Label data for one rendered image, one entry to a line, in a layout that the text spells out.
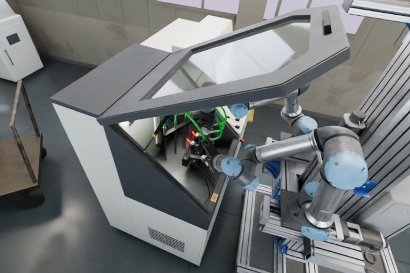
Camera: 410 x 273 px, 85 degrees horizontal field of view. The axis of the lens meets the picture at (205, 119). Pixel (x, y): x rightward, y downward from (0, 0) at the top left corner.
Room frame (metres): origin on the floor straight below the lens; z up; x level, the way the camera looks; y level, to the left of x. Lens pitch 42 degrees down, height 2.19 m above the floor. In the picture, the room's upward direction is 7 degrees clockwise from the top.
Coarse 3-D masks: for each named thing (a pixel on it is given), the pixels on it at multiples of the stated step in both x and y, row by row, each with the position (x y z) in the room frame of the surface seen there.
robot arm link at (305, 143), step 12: (312, 132) 0.65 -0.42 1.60; (324, 132) 0.62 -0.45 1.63; (336, 132) 0.59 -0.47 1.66; (348, 132) 0.58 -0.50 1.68; (252, 144) 0.74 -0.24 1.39; (276, 144) 0.67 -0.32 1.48; (288, 144) 0.64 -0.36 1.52; (300, 144) 0.63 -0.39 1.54; (312, 144) 0.61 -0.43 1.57; (252, 156) 0.67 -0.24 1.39; (264, 156) 0.65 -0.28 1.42; (276, 156) 0.63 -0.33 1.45; (288, 156) 0.63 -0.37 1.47
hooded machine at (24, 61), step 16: (0, 0) 3.13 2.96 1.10; (0, 16) 2.98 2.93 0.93; (16, 16) 3.14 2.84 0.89; (0, 32) 2.83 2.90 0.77; (16, 32) 3.03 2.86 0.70; (0, 48) 2.73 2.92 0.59; (16, 48) 2.93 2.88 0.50; (32, 48) 3.15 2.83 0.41; (0, 64) 2.71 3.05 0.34; (16, 64) 2.82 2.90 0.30; (32, 64) 3.04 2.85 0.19; (16, 80) 2.71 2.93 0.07
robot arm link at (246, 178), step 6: (240, 162) 0.65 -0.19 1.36; (246, 162) 0.63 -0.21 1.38; (252, 162) 0.63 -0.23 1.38; (246, 168) 0.60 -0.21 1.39; (252, 168) 0.60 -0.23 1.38; (240, 174) 0.55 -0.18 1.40; (246, 174) 0.56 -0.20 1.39; (252, 174) 0.57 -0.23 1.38; (234, 180) 0.55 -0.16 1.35; (240, 180) 0.54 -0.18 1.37; (246, 180) 0.54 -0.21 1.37; (252, 180) 0.55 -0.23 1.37; (258, 180) 0.56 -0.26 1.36; (246, 186) 0.53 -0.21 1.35; (252, 186) 0.53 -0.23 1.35
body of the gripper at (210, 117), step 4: (200, 112) 0.92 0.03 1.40; (212, 112) 0.94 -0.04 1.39; (204, 116) 0.92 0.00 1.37; (208, 116) 0.92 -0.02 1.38; (212, 116) 0.91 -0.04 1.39; (200, 120) 0.91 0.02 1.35; (204, 120) 0.91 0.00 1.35; (208, 120) 0.91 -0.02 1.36; (212, 120) 0.91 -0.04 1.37; (200, 124) 0.91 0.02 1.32; (204, 124) 0.91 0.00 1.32; (208, 124) 0.89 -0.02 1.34; (212, 124) 0.93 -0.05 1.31; (208, 128) 0.89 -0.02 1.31
